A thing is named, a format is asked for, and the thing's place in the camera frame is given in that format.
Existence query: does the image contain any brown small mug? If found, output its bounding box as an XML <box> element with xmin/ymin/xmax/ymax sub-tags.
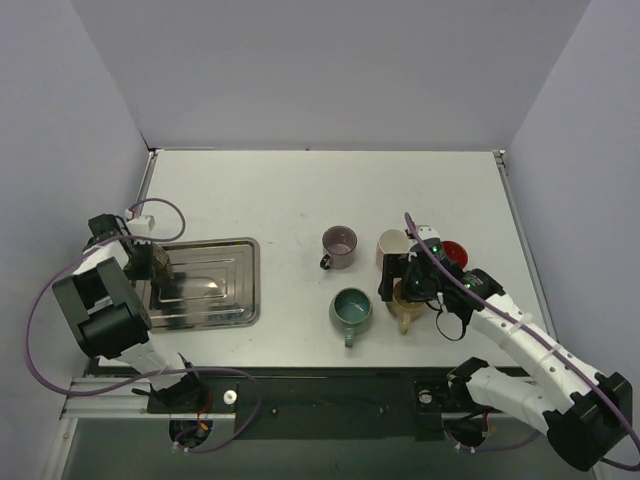
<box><xmin>151</xmin><ymin>244</ymin><xmax>174</xmax><ymax>285</ymax></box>

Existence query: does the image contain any beige round mug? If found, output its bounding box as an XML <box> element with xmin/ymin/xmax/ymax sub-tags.
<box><xmin>386</xmin><ymin>280</ymin><xmax>428</xmax><ymax>335</ymax></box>

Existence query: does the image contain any pink faceted mug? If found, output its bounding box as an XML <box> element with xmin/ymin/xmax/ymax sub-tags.
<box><xmin>375</xmin><ymin>229</ymin><xmax>413</xmax><ymax>270</ymax></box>

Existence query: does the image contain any red mug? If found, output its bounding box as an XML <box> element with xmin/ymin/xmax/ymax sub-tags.
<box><xmin>442</xmin><ymin>240</ymin><xmax>469</xmax><ymax>268</ymax></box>

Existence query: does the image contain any green mug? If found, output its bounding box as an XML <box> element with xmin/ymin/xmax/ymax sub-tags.
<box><xmin>329</xmin><ymin>288</ymin><xmax>373</xmax><ymax>348</ymax></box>

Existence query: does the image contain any lilac mug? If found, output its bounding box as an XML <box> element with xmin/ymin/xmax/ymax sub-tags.
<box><xmin>319</xmin><ymin>225</ymin><xmax>358</xmax><ymax>271</ymax></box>

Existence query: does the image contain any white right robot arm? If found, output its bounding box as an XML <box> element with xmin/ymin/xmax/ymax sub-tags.
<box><xmin>377</xmin><ymin>237</ymin><xmax>639</xmax><ymax>471</ymax></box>

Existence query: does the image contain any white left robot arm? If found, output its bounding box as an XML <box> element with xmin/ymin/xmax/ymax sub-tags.
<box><xmin>52</xmin><ymin>214</ymin><xmax>207</xmax><ymax>412</ymax></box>

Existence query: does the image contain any metal tray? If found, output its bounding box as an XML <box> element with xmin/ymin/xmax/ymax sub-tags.
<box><xmin>135</xmin><ymin>237</ymin><xmax>260</xmax><ymax>332</ymax></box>

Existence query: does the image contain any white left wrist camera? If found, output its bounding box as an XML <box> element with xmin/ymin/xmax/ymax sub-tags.
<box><xmin>125</xmin><ymin>212</ymin><xmax>155</xmax><ymax>237</ymax></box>

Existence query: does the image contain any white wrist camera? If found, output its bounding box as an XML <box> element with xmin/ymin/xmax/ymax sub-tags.
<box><xmin>125</xmin><ymin>212</ymin><xmax>155</xmax><ymax>237</ymax></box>
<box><xmin>409</xmin><ymin>225</ymin><xmax>441</xmax><ymax>246</ymax></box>

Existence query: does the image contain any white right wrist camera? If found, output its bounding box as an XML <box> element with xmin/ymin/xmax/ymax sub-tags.
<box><xmin>409</xmin><ymin>225</ymin><xmax>441</xmax><ymax>246</ymax></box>

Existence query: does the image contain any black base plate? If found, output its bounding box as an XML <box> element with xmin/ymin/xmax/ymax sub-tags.
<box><xmin>144</xmin><ymin>367</ymin><xmax>506</xmax><ymax>444</ymax></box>

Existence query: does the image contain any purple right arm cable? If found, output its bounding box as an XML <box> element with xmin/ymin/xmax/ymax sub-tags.
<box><xmin>403</xmin><ymin>212</ymin><xmax>640</xmax><ymax>469</ymax></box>

